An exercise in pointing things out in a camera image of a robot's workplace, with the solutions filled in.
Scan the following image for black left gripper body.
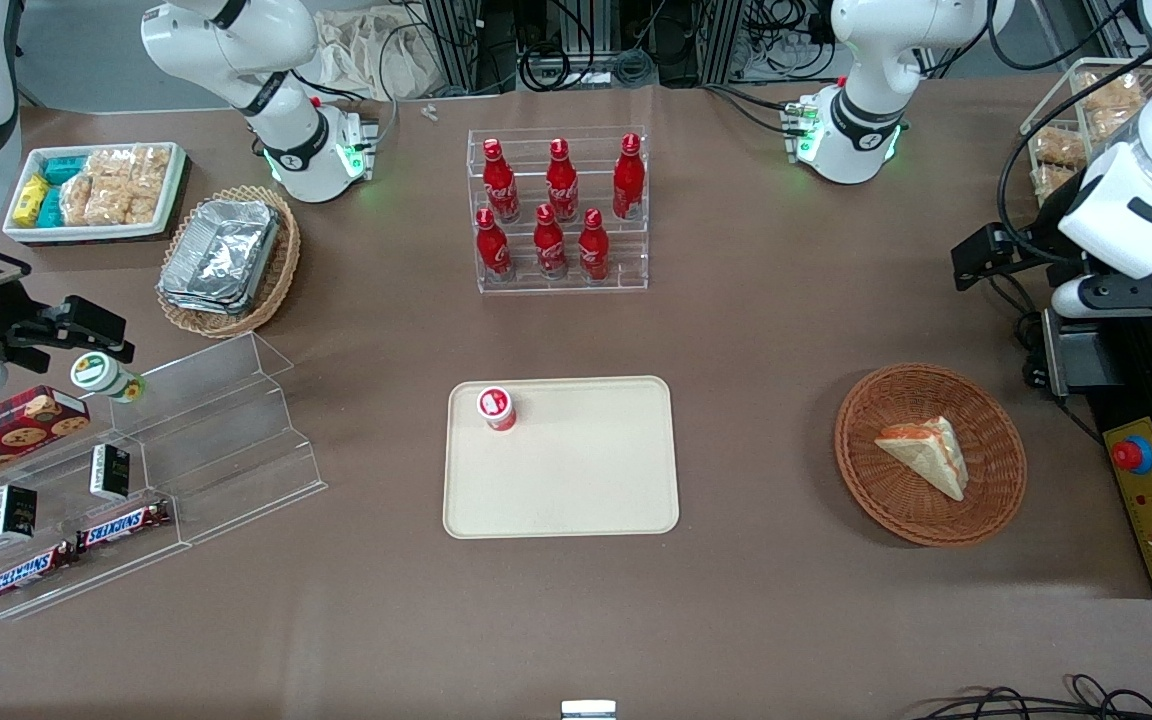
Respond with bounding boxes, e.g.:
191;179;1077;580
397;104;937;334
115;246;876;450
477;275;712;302
994;232;1089;293

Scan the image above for triangular sandwich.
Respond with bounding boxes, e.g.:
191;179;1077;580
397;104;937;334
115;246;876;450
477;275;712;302
874;416;969;503

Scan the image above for white rectangular snack tray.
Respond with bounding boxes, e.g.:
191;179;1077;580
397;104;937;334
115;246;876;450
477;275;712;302
2;141;188;245

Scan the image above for oval light wicker basket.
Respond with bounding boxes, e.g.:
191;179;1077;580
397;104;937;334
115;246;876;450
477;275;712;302
155;184;302;340

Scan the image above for round brown wicker basket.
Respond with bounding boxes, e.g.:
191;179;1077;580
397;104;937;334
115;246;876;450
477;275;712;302
834;362;1028;548

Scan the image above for beige plastic tray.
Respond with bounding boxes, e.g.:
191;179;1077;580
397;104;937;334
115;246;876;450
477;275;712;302
442;376;681;540

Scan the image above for green white lidded cup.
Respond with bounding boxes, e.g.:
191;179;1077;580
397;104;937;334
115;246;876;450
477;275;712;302
70;351;147;405

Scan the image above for yellow snack packet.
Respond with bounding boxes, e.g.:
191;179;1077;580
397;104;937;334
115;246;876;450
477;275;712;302
13;174;51;228

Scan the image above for clear rice cracker bag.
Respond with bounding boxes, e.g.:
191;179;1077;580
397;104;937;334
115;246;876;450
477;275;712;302
60;172;97;228
84;148;137;227
124;144;173;226

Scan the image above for small black box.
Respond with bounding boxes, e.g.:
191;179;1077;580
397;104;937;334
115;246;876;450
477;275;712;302
0;483;39;543
88;443;132;502

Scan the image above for red plaid cookie box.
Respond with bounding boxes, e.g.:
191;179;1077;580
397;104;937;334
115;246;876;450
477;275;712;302
0;385;93;497

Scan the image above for stack of foil trays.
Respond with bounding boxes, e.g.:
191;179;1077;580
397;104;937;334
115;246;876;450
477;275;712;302
157;198;283;317

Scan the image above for clear acrylic stepped shelf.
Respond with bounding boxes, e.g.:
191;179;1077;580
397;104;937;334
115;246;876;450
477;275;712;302
0;331;328;622

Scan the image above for black machine with red button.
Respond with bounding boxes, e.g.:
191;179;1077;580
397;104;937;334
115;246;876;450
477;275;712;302
1040;300;1152;600

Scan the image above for Snickers chocolate bar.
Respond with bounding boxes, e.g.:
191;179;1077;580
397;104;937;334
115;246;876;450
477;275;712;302
75;498;174;554
0;540;78;606

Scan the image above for red emergency stop button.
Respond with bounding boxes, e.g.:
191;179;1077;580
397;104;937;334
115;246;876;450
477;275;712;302
1111;436;1152;477

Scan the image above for clear acrylic bottle rack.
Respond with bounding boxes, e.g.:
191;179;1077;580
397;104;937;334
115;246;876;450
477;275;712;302
466;125;650;295

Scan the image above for red cola bottle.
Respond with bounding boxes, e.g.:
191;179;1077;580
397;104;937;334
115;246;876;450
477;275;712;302
481;138;521;224
475;207;515;282
546;138;580;223
612;133;647;221
577;207;612;283
533;203;570;281

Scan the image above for white cloth bag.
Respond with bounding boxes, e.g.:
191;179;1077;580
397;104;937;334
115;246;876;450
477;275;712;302
318;8;439;102

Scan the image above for red white lidded cup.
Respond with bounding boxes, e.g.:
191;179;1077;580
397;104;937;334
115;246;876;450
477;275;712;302
477;385;519;433

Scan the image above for black power cable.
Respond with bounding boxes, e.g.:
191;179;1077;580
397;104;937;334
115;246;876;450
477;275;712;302
986;272;1049;389

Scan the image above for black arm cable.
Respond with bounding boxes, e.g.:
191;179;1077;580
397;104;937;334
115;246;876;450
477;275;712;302
996;52;1152;241

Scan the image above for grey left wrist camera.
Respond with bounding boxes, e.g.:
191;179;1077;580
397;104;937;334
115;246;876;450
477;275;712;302
1050;274;1152;321

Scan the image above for white wire rack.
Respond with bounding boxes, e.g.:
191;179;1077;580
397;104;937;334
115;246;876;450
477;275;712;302
1020;56;1152;213

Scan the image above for black floor cables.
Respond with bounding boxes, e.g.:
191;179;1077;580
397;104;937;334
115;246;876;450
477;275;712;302
920;673;1152;720

